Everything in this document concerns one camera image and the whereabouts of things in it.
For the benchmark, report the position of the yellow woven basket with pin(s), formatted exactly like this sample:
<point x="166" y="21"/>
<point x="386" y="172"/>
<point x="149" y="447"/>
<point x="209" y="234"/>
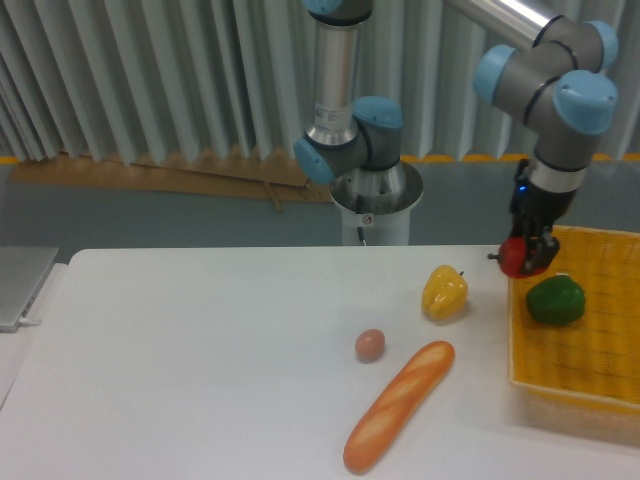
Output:
<point x="594" y="361"/>

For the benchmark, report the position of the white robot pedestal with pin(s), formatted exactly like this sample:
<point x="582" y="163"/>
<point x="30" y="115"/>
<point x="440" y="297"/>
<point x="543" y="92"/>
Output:
<point x="376" y="206"/>

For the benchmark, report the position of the yellow bell pepper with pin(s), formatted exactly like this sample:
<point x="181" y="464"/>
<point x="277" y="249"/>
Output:
<point x="445" y="293"/>

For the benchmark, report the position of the brown egg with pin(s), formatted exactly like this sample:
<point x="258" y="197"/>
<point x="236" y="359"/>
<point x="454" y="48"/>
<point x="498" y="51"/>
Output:
<point x="370" y="345"/>

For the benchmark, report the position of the red bell pepper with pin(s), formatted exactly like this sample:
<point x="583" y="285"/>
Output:
<point x="514" y="258"/>

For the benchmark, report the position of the baguette bread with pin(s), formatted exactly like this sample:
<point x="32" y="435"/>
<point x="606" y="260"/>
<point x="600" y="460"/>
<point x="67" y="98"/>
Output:
<point x="381" y="424"/>

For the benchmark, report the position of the green bell pepper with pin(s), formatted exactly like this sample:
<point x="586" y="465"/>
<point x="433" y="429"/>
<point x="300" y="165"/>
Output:
<point x="558" y="300"/>

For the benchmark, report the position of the grey pleated curtain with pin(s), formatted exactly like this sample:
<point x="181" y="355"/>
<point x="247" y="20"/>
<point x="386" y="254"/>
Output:
<point x="146" y="80"/>

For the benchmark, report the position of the silver laptop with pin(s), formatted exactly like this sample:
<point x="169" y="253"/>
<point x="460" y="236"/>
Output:
<point x="24" y="271"/>

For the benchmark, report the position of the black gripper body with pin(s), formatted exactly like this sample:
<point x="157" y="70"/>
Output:
<point x="544" y="207"/>

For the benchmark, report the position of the brown cardboard sheet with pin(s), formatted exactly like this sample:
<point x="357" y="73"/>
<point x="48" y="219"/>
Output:
<point x="276" y="178"/>

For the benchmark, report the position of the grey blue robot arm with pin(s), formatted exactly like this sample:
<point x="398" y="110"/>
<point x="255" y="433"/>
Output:
<point x="548" y="74"/>

